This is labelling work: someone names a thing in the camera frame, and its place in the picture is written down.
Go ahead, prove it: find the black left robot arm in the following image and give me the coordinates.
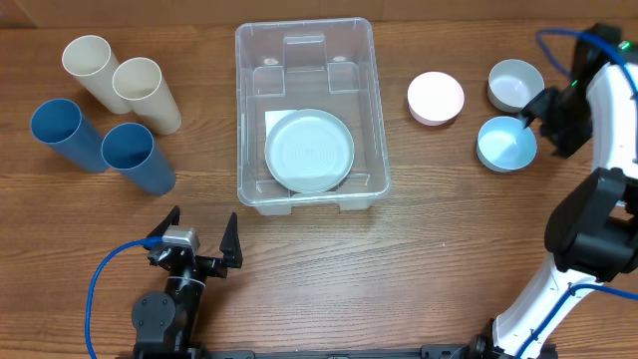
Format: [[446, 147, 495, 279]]
[[132, 206, 243, 358]]

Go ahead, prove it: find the beige cup left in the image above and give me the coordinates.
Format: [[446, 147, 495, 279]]
[[61, 35, 132, 115]]

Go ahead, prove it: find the dark blue cup near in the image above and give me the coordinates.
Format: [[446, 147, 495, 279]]
[[101, 123, 176, 196]]

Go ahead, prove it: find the beige cup right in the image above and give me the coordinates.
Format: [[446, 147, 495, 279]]
[[112, 57, 181, 136]]

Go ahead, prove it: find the pink bowl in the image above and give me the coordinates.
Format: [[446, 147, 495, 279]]
[[407, 72, 465, 126]]

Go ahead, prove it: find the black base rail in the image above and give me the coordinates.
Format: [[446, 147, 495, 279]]
[[203, 344, 468, 359]]

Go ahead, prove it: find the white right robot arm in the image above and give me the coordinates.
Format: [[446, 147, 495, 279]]
[[458, 55, 637, 358]]

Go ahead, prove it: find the light blue bowl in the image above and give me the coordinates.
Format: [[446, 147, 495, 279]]
[[477, 116, 537, 173]]

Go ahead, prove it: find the beige cup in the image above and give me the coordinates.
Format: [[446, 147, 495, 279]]
[[61, 35, 132, 115], [112, 57, 181, 136]]

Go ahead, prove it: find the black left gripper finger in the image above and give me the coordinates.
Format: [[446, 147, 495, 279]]
[[219, 212, 243, 268], [148, 205, 180, 237]]

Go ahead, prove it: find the grey plate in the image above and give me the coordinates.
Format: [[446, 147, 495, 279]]
[[264, 109, 355, 193]]

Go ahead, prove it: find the grey bowl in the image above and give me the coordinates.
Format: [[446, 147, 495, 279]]
[[487, 59, 545, 113]]

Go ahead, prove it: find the dark blue cup far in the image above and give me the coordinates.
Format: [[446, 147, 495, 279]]
[[30, 98, 109, 173]]

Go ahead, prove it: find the clear plastic storage bin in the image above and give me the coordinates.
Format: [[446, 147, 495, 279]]
[[235, 18, 391, 215]]

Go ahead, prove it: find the blue left cable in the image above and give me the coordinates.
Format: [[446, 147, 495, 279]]
[[84, 236, 165, 359]]

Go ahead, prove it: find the dark blue cup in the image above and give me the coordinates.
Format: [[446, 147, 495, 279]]
[[30, 98, 109, 173], [101, 123, 176, 196]]

